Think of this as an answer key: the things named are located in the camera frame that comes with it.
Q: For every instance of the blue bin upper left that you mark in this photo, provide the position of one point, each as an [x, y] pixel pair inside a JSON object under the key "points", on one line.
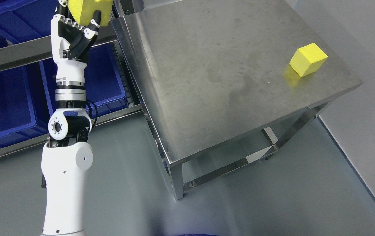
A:
{"points": [[24, 20]]}

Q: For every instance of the blue bin lower middle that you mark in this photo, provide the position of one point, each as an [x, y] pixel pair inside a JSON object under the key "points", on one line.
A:
{"points": [[103, 82]]}

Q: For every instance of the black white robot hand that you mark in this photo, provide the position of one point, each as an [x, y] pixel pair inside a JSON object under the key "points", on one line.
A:
{"points": [[70, 43]]}

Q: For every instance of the yellow foam block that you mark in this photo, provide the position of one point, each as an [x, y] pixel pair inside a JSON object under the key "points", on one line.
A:
{"points": [[83, 10], [308, 59]]}

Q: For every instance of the blue bin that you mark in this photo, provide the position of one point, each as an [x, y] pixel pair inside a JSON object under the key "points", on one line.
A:
{"points": [[23, 106], [103, 82], [24, 20]]}

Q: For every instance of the blue bin lower left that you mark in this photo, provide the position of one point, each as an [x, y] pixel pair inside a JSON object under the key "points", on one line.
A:
{"points": [[23, 106]]}

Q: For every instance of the stainless steel table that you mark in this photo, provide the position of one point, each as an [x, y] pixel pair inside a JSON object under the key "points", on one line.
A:
{"points": [[211, 73]]}

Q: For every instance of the steel shelf rack left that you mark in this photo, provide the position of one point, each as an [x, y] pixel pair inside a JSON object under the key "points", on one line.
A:
{"points": [[40, 49]]}

